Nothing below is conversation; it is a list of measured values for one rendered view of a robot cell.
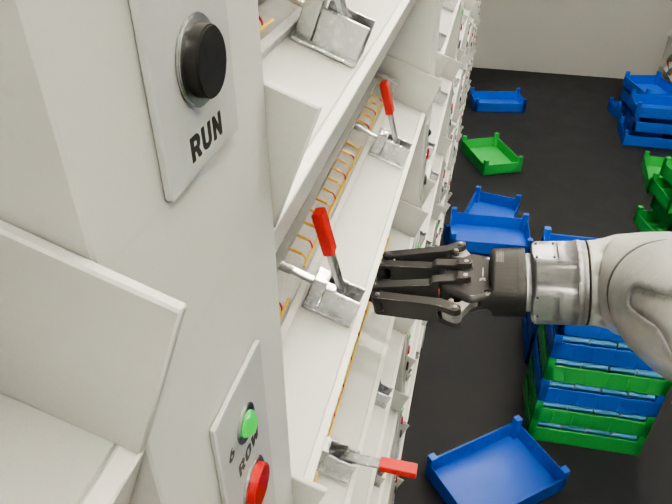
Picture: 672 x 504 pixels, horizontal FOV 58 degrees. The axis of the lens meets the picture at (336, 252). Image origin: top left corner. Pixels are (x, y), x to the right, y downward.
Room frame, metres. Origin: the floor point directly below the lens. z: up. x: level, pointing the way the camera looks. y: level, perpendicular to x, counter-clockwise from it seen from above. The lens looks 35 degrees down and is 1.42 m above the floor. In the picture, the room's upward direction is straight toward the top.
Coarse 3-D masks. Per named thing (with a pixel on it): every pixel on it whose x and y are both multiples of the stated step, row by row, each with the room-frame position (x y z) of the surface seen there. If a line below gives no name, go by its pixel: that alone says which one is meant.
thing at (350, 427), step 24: (408, 216) 0.77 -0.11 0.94; (408, 240) 0.76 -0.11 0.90; (360, 336) 0.54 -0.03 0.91; (384, 336) 0.55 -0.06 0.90; (360, 360) 0.50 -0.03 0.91; (384, 360) 0.51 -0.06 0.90; (360, 384) 0.47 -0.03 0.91; (360, 408) 0.43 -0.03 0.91; (336, 432) 0.40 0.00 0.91; (360, 432) 0.40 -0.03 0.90; (336, 480) 0.34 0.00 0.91
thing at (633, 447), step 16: (528, 400) 1.18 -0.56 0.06; (528, 416) 1.13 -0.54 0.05; (528, 432) 1.09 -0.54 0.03; (544, 432) 1.08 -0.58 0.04; (560, 432) 1.07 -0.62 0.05; (576, 432) 1.07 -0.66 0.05; (592, 448) 1.06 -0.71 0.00; (608, 448) 1.05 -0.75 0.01; (624, 448) 1.04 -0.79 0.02; (640, 448) 1.03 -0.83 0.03
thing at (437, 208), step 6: (438, 204) 1.45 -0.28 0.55; (432, 210) 1.45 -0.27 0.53; (438, 210) 1.45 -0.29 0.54; (432, 216) 1.45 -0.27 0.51; (438, 216) 1.45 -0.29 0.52; (432, 222) 1.43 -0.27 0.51; (432, 228) 1.40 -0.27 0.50; (432, 234) 1.37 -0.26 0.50; (426, 240) 1.31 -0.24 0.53; (432, 240) 1.35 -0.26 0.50; (426, 246) 1.29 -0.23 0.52; (414, 324) 1.01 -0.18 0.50; (414, 330) 0.99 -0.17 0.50; (408, 354) 0.92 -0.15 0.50; (408, 360) 0.86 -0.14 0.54; (414, 360) 0.86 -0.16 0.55
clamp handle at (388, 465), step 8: (344, 456) 0.35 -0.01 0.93; (352, 456) 0.36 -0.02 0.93; (360, 456) 0.36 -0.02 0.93; (368, 456) 0.36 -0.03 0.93; (360, 464) 0.35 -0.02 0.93; (368, 464) 0.35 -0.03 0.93; (376, 464) 0.35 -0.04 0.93; (384, 464) 0.35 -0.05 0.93; (392, 464) 0.35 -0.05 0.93; (400, 464) 0.35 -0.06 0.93; (408, 464) 0.35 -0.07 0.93; (416, 464) 0.35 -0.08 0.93; (392, 472) 0.34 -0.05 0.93; (400, 472) 0.34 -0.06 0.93; (408, 472) 0.34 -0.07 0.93; (416, 472) 0.34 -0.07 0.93
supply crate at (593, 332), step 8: (560, 328) 1.09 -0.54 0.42; (568, 328) 1.09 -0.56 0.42; (576, 328) 1.08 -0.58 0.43; (584, 328) 1.08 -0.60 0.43; (592, 328) 1.08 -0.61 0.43; (600, 328) 1.07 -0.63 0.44; (576, 336) 1.08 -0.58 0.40; (584, 336) 1.08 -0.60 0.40; (592, 336) 1.07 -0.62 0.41; (600, 336) 1.07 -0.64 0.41; (608, 336) 1.07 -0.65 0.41; (616, 336) 1.06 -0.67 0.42
